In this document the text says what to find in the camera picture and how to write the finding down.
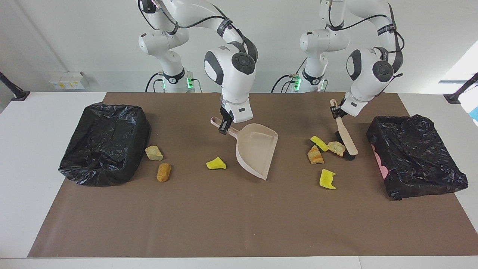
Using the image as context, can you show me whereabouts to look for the beige hand brush black bristles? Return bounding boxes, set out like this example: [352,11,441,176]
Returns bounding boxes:
[330,99,359,161]

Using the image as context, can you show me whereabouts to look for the pale striped bread scrap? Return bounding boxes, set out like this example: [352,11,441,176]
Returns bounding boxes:
[327,141,346,157]

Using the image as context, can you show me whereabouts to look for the yellow green sponge scrap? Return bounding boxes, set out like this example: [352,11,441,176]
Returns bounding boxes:
[310,136,330,152]

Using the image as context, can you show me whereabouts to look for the small yellow sponge scrap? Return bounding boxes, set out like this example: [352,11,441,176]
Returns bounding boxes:
[206,157,227,170]

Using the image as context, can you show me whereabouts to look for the beige plastic dustpan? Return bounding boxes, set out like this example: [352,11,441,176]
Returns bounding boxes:
[210,117,279,181]

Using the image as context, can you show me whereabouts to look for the orange striped bread scrap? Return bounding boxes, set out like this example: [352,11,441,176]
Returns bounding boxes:
[307,145,325,165]

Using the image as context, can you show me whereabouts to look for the hooked yellow sponge scrap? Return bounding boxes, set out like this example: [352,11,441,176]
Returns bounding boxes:
[319,168,337,190]

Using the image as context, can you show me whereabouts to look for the pale chip scrap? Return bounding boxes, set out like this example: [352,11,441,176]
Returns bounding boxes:
[145,145,164,161]

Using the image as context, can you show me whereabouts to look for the brown croquette scrap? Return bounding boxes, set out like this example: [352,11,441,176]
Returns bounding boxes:
[156,163,171,183]

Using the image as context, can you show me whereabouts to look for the pink bin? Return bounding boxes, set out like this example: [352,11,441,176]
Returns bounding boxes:
[373,144,389,180]

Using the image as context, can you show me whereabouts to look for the right black-lined bin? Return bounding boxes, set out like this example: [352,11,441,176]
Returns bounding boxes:
[366,114,469,201]

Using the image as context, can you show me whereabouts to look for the black-lined bin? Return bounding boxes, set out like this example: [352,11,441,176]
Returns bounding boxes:
[366,114,469,201]
[58,103,152,187]

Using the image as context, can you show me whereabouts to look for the left black-lined bin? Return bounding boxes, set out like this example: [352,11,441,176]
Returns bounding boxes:
[58,103,152,187]

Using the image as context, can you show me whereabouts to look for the brown table mat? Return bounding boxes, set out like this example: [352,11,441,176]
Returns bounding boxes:
[27,92,478,258]

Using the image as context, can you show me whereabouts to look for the black arm base cable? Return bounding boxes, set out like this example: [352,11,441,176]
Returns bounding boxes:
[145,72,165,93]
[271,58,308,93]

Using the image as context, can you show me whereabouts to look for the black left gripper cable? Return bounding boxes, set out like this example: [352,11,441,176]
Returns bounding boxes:
[328,0,405,77]

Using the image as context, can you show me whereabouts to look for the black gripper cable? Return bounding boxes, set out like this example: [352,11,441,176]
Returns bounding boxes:
[328,0,405,77]
[137,0,259,62]

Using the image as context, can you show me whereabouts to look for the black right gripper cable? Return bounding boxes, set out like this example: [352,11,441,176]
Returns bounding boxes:
[137,0,259,62]

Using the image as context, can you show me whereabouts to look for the black camera stand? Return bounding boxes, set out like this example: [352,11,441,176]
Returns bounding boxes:
[444,73,478,104]
[0,72,30,101]

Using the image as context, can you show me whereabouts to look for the white wall socket box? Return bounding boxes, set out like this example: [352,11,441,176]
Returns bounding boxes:
[49,72,88,90]

